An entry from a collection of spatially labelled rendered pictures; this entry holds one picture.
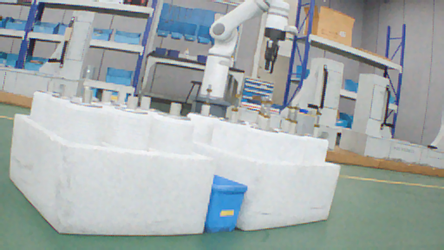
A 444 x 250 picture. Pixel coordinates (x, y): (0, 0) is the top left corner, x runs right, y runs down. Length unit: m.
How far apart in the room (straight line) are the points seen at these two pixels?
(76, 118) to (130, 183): 0.17
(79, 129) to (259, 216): 0.55
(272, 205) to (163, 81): 8.63
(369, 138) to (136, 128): 3.18
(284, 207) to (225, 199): 0.22
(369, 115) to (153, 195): 3.21
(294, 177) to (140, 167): 0.49
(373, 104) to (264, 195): 2.92
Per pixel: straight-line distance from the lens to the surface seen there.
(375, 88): 4.05
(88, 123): 0.89
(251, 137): 1.23
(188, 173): 1.01
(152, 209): 0.98
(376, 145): 4.03
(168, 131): 1.01
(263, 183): 1.18
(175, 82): 9.81
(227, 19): 1.94
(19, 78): 3.50
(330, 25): 6.81
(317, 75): 3.88
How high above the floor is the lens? 0.31
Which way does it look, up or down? 3 degrees down
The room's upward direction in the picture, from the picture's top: 11 degrees clockwise
